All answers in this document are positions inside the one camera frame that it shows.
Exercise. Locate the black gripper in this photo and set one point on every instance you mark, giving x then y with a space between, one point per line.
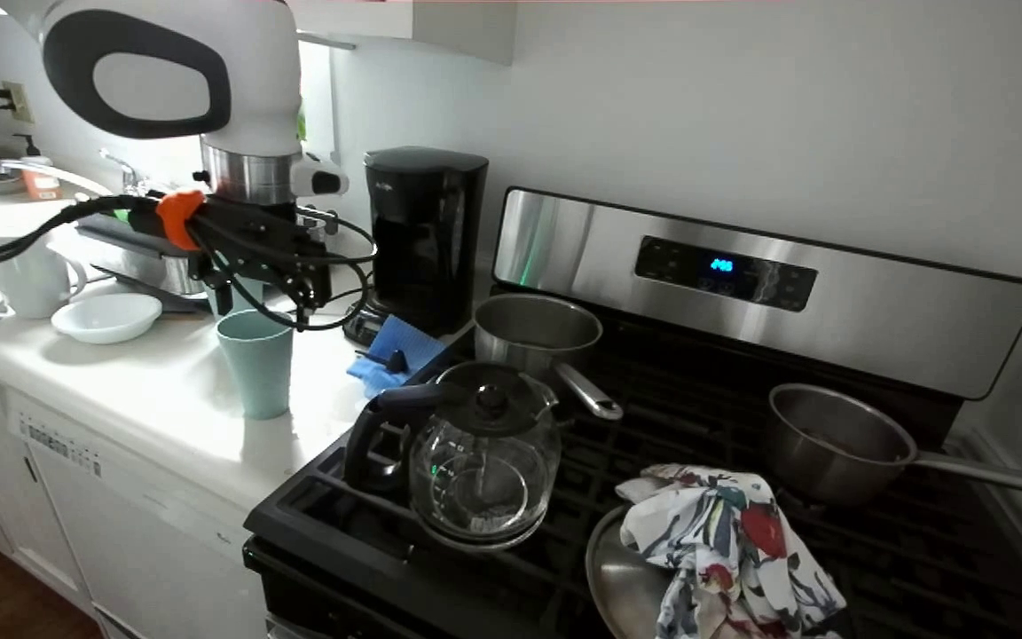
265 235

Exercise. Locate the frying pan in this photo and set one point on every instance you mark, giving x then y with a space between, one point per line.
622 579

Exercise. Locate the blue cloth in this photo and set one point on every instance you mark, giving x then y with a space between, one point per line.
400 356

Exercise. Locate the white wall cabinet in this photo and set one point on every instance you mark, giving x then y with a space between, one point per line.
415 23

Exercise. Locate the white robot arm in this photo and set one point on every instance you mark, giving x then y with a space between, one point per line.
265 71

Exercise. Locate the black coffee maker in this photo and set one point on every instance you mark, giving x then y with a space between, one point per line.
426 235

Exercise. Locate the small black round device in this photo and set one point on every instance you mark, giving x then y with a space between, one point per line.
358 327

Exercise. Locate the chrome faucet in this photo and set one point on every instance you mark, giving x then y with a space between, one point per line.
121 177

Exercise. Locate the glass coffee carafe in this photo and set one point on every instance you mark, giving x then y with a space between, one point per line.
479 473

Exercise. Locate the steel saucepan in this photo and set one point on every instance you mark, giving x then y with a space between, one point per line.
832 448
533 332

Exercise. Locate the white dishwasher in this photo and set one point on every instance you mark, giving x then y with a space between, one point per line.
142 534

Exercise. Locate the white bowl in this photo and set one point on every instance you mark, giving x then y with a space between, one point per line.
109 315

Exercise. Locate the floral kitchen towel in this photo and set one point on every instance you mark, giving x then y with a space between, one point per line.
735 555

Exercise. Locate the white mug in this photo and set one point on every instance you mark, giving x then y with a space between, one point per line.
26 278

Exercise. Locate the white wall outlet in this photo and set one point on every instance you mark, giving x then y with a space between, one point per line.
19 102

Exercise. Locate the stainless steel stove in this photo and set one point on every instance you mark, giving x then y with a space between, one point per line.
770 305

